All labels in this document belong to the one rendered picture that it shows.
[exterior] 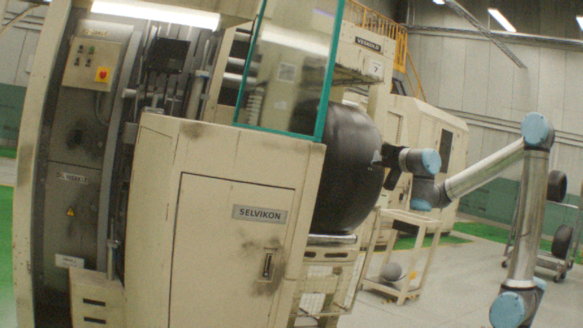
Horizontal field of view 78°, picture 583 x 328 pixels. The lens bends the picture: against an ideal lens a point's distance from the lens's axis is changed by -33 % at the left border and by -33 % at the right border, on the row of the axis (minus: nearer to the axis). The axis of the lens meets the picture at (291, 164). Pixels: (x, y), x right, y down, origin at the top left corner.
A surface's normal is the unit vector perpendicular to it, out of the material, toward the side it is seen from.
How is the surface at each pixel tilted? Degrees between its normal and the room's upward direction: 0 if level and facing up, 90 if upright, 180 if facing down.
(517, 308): 96
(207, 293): 90
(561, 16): 90
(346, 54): 90
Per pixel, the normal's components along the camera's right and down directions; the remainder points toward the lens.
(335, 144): -0.20, -0.29
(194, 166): 0.48, 0.14
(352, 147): 0.51, -0.23
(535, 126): -0.71, -0.22
